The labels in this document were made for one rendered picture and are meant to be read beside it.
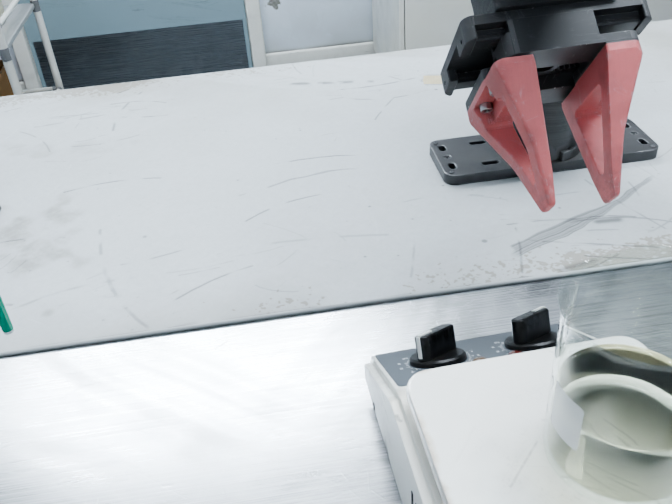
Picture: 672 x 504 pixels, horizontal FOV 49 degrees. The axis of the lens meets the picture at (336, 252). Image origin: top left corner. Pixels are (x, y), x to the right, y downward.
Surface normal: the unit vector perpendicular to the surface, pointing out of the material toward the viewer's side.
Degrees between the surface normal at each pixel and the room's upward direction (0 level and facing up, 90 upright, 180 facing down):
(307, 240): 0
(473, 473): 0
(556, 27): 40
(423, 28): 90
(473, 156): 0
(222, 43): 90
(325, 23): 90
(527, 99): 62
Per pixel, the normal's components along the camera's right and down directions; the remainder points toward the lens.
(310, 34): 0.14, 0.57
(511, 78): 0.11, 0.11
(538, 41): 0.05, -0.25
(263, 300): -0.07, -0.81
